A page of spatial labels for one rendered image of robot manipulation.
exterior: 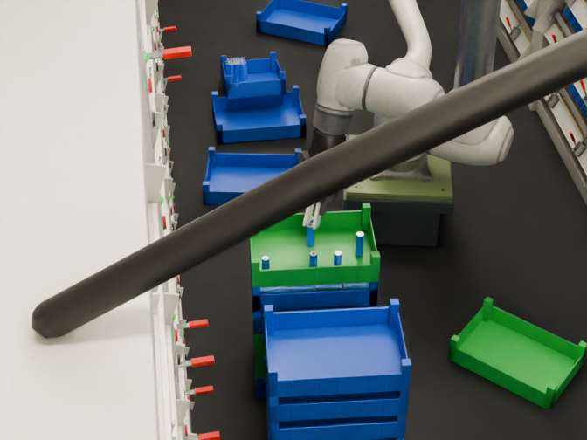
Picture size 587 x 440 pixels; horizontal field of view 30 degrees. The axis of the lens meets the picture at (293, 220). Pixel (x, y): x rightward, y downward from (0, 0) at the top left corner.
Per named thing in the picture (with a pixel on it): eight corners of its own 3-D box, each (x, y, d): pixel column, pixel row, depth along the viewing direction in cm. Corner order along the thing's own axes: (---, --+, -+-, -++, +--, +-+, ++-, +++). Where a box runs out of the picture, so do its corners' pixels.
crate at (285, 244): (369, 226, 275) (369, 202, 270) (378, 282, 259) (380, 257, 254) (249, 231, 273) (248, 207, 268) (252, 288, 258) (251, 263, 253)
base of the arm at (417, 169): (426, 140, 335) (427, 124, 332) (431, 182, 317) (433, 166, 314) (366, 139, 335) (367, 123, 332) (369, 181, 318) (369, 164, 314)
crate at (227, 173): (301, 168, 358) (301, 147, 353) (299, 207, 343) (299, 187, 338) (210, 165, 359) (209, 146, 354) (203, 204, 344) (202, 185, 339)
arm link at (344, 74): (306, 103, 249) (359, 118, 245) (319, 36, 244) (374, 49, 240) (322, 98, 258) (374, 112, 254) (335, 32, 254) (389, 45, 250)
